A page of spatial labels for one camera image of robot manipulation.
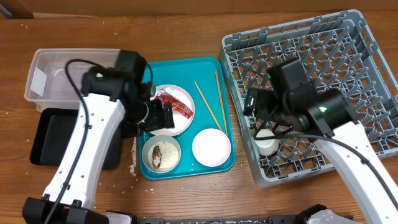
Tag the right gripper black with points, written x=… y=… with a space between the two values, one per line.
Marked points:
x=261 y=111

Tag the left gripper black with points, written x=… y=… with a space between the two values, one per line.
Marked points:
x=156 y=118

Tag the red foil snack wrapper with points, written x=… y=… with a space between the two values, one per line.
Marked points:
x=177 y=105

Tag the grey bowl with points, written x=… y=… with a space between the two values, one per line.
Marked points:
x=151 y=142

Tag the brown food scrap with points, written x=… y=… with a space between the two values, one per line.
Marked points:
x=156 y=157

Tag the pile of rice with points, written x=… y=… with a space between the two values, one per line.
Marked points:
x=170 y=156

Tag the white cup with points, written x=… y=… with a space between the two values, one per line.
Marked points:
x=266 y=147

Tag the small pink bowl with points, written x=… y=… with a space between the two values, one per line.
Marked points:
x=211 y=147

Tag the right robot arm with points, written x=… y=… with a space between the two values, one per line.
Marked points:
x=293 y=109

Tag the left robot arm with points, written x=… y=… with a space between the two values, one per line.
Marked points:
x=111 y=99

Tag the grey dishwasher rack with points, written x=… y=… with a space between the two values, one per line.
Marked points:
x=337 y=51

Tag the black waste tray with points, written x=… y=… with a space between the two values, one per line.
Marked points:
x=54 y=130

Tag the large white plate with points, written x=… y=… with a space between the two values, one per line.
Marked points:
x=181 y=123

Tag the teal plastic tray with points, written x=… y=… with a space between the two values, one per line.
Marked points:
x=184 y=73

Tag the wooden chopstick left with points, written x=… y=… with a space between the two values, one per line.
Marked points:
x=208 y=106

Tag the clear plastic bin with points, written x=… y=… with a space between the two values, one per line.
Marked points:
x=47 y=84

